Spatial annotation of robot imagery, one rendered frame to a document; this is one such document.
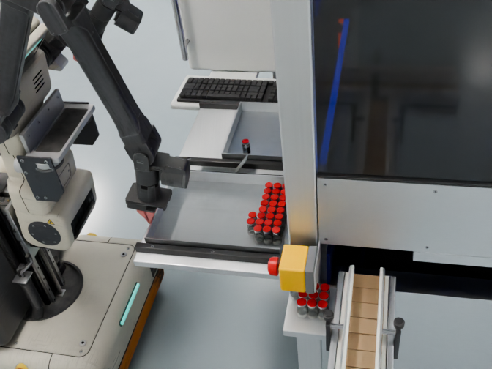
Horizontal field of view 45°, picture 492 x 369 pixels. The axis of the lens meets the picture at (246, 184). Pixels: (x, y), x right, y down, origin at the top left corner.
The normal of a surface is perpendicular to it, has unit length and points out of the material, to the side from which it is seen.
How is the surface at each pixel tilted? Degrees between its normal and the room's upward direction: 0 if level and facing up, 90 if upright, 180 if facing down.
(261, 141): 0
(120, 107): 92
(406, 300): 90
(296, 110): 90
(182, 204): 0
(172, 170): 93
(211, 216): 0
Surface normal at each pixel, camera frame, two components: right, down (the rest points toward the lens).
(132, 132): -0.18, 0.53
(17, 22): -0.15, 0.77
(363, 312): -0.10, -0.74
